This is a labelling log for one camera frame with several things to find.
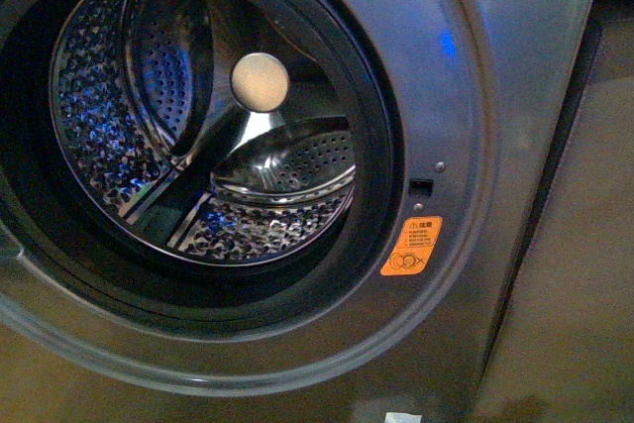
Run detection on steel perforated washer drum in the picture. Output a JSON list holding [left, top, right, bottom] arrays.
[[50, 0, 356, 267]]

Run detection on grey front-load washing machine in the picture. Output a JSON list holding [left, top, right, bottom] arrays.
[[1, 0, 592, 422]]

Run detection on orange warning sticker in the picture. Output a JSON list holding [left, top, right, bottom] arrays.
[[380, 216, 443, 276]]

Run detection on round white drum hub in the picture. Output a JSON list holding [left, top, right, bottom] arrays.
[[231, 53, 290, 113]]

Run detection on white paper label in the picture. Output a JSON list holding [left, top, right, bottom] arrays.
[[384, 412, 422, 423]]

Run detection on brown cabinet beside washer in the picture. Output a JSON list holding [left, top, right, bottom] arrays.
[[473, 17, 633, 422]]

